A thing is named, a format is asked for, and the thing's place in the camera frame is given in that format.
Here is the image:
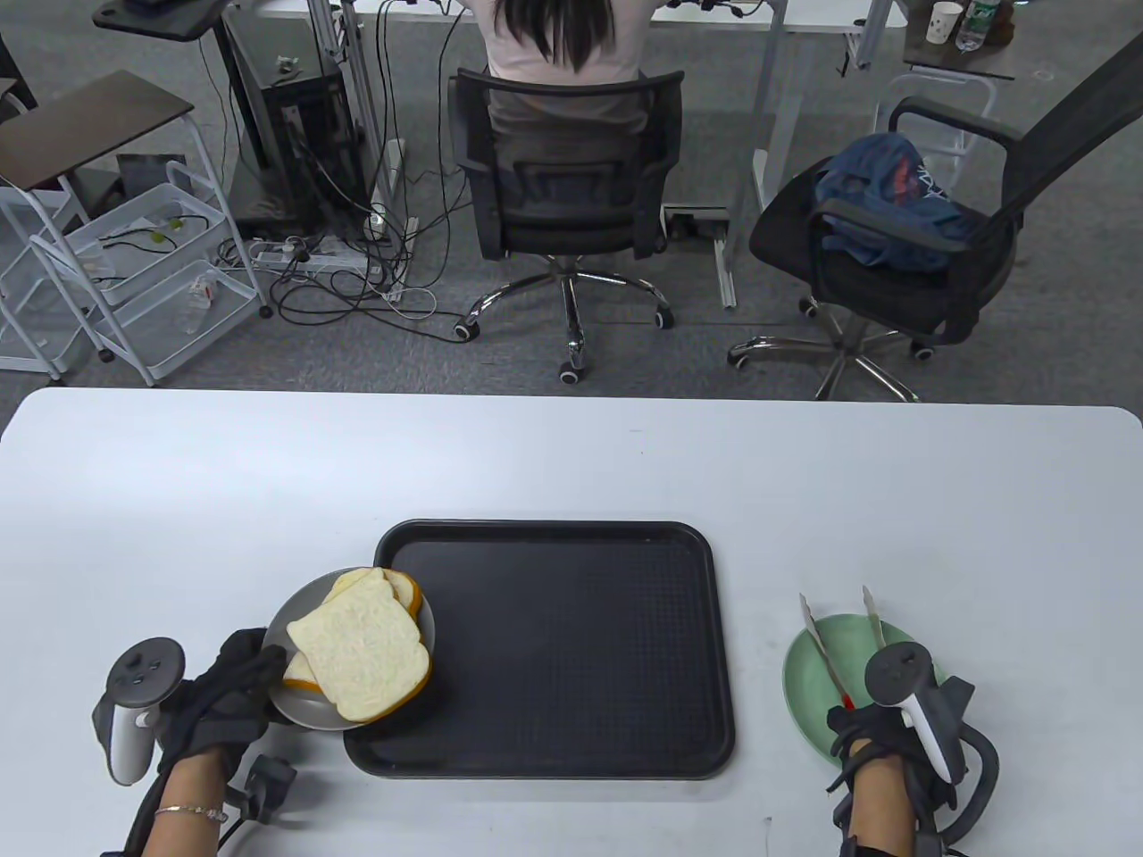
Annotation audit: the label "black computer tower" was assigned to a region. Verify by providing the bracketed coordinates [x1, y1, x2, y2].
[257, 71, 376, 237]

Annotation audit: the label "white metal stool frame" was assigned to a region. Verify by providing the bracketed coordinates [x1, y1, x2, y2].
[873, 74, 997, 193]

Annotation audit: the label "person's left hand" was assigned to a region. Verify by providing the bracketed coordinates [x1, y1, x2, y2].
[156, 629, 288, 778]

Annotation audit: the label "person's right hand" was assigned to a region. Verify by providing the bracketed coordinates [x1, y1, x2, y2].
[826, 701, 965, 829]

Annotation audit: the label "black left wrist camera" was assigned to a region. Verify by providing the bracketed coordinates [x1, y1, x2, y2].
[228, 757, 297, 824]

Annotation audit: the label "white wire trolley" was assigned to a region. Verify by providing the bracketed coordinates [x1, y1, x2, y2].
[0, 70, 273, 380]

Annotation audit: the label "grey metal plate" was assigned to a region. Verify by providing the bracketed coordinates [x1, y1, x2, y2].
[264, 569, 437, 731]

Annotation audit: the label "clear plastic water bottle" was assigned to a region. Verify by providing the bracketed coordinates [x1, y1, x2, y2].
[955, 0, 997, 52]

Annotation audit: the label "red-handled kitchen tongs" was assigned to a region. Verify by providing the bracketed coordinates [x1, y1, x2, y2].
[797, 585, 887, 711]

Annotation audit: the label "person's left forearm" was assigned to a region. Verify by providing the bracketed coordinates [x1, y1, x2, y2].
[143, 748, 230, 857]

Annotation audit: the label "grey hand controller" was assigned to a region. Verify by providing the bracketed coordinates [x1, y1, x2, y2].
[93, 637, 186, 786]
[864, 645, 976, 785]

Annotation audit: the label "black food tray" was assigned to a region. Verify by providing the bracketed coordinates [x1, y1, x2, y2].
[344, 520, 736, 780]

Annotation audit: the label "toast slice with orange crust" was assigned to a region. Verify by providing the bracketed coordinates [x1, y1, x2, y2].
[283, 568, 425, 693]

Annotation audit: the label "black office chair with armrests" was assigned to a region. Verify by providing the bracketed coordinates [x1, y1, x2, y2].
[728, 31, 1143, 403]

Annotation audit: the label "dark-top small table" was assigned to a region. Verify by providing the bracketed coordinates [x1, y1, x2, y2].
[902, 0, 1019, 81]

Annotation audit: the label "empty plastic bottle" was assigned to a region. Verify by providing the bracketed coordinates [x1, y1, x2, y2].
[183, 272, 220, 336]

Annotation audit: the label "person's right forearm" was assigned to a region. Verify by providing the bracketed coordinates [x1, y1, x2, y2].
[844, 759, 922, 857]

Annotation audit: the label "green plate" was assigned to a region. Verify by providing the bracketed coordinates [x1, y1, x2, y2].
[783, 614, 939, 764]

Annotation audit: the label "pale toast slice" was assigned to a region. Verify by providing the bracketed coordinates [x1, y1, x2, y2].
[286, 578, 433, 724]

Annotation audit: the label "tangle of black cables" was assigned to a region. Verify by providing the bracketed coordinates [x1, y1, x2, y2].
[201, 0, 474, 345]

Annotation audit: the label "aluminium frame post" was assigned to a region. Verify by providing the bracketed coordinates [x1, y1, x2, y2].
[306, 0, 403, 220]

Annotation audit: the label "black mesh office chair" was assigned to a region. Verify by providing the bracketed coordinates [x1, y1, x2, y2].
[446, 70, 688, 385]

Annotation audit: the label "white power strip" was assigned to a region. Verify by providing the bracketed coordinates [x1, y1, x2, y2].
[250, 245, 371, 273]

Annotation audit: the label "white background desk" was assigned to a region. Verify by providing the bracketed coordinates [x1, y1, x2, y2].
[228, 0, 903, 309]

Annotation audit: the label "black right glove cable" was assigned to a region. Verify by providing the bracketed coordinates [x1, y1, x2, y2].
[938, 728, 1001, 840]

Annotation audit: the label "black-top rolling stand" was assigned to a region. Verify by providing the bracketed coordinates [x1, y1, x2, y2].
[92, 0, 278, 224]

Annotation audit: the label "blue clothing bundle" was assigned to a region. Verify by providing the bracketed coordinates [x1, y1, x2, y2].
[814, 134, 979, 273]

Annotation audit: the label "white wire rolling cart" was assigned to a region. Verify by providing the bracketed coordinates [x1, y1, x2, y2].
[31, 183, 266, 387]

